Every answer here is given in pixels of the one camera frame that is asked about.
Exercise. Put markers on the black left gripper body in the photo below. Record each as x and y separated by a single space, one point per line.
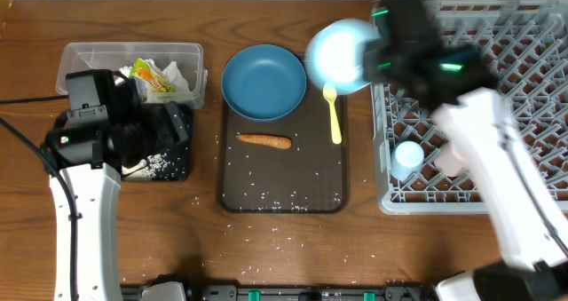
176 126

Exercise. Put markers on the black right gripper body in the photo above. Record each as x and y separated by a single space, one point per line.
370 63

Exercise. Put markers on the white tissue paper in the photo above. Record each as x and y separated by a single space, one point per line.
174 77

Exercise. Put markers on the green yellow snack wrapper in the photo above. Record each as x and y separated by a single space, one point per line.
148 73

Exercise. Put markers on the light blue rice bowl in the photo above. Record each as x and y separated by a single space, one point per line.
335 55

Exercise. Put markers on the light blue cup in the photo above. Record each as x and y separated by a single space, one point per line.
407 158

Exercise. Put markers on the pink white cup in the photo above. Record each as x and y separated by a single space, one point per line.
449 161

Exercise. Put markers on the dark blue plate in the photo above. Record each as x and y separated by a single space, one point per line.
264 82

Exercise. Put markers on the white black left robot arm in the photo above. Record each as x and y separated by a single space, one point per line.
107 128

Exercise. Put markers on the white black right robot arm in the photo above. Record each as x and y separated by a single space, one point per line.
459 91

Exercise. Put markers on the clear plastic waste bin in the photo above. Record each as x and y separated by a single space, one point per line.
78 57

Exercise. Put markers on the grey dishwasher rack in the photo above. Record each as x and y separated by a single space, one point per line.
525 44

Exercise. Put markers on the black rectangular tray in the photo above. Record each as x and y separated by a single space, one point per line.
168 160

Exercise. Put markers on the yellow plastic spoon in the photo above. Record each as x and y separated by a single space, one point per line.
330 95

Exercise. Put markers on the orange carrot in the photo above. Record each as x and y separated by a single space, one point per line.
266 140

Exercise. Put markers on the dark brown serving tray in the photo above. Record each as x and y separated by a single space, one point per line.
311 177

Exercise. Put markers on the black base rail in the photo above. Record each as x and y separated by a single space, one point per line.
233 291

